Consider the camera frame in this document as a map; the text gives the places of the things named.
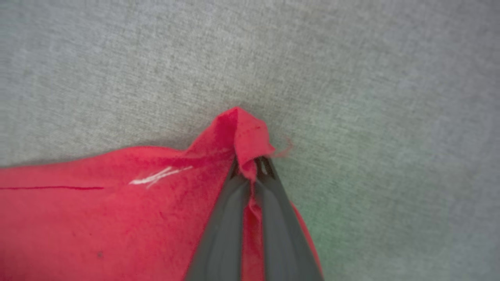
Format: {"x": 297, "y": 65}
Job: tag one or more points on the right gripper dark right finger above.
{"x": 281, "y": 242}

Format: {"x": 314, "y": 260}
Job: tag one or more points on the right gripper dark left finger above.
{"x": 222, "y": 242}

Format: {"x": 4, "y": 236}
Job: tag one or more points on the red basketball jersey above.
{"x": 97, "y": 218}

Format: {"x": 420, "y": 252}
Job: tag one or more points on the grey fabric sofa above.
{"x": 351, "y": 78}

